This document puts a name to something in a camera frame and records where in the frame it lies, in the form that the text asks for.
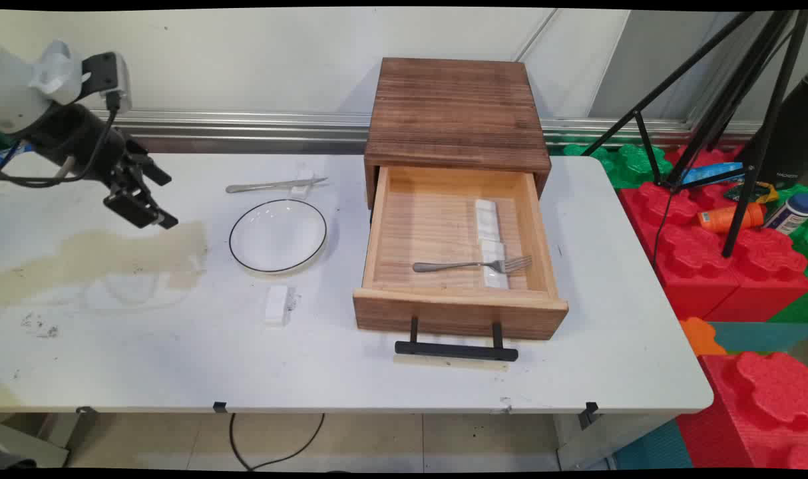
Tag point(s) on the light wooden drawer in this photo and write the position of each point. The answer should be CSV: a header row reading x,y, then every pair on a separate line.
x,y
437,233

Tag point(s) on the white bottle with blue cap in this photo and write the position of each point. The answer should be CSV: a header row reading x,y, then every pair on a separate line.
x,y
789,214

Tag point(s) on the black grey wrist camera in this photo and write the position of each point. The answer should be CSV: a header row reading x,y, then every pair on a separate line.
x,y
108,76

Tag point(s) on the dark wooden drawer cabinet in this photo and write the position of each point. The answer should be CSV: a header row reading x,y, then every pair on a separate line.
x,y
454,106

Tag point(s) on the green foam block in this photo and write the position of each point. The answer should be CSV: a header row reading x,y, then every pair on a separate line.
x,y
627,163

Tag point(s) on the large red foam block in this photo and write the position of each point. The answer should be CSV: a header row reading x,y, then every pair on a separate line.
x,y
683,266
757,412
770,279

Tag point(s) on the black insulated flask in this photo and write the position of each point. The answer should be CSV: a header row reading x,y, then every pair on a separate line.
x,y
793,133

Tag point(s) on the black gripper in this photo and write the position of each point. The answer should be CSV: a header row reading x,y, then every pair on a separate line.
x,y
78,143

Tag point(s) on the aluminium wall rail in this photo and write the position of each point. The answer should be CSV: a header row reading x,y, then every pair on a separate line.
x,y
244,126

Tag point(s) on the blue plastic packet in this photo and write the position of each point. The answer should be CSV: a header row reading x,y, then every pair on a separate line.
x,y
710,171

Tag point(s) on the orange foam block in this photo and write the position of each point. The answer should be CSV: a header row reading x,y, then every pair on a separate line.
x,y
700,336

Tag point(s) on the silver table knife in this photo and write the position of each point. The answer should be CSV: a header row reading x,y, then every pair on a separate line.
x,y
264,185

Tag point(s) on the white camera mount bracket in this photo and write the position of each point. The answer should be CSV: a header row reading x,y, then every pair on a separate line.
x,y
54,73

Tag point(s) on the silver fork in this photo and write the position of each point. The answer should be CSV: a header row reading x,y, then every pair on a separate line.
x,y
457,265

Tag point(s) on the white table leg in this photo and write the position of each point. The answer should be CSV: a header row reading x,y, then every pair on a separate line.
x,y
590,442

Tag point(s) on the white plate with black rim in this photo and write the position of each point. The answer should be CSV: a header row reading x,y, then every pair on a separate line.
x,y
277,236

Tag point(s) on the orange plastic bottle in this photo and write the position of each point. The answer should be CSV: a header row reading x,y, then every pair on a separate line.
x,y
720,218

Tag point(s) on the black tripod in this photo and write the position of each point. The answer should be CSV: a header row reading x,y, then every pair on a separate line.
x,y
753,140

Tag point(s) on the green yellow snack packet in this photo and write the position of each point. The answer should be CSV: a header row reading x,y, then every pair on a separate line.
x,y
763,193

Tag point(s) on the green plastic bottle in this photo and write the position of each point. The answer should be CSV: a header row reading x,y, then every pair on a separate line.
x,y
4,141

